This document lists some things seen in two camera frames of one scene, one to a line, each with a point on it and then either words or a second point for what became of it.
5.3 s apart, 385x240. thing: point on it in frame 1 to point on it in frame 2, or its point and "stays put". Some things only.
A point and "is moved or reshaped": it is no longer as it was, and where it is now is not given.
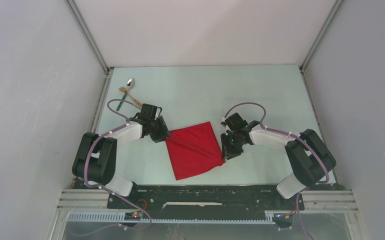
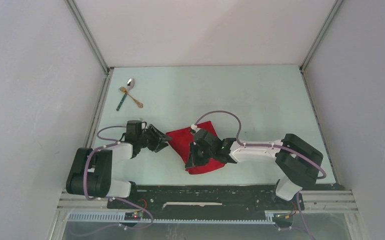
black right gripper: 229,152 to 193,159
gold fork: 139,104 stays put
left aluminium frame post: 88,35 stays put
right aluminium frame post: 333,11 stays put
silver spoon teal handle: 130,85 stays put
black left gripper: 163,131 to 151,127
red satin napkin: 194,150 is moved or reshaped
